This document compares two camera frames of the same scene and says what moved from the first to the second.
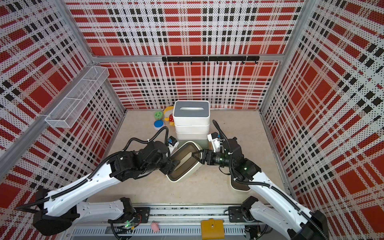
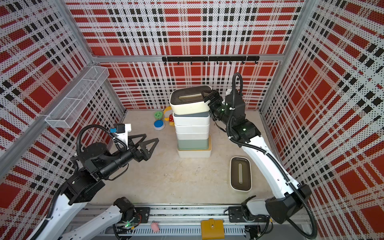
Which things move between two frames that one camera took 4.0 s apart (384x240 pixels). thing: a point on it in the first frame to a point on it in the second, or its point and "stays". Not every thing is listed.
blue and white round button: [158, 124] stays
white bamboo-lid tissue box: [192, 134] stays
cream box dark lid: [188, 163] to [189, 101]
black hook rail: [212, 58] stays
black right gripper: [205, 153] to [215, 94]
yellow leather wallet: [212, 229] stays
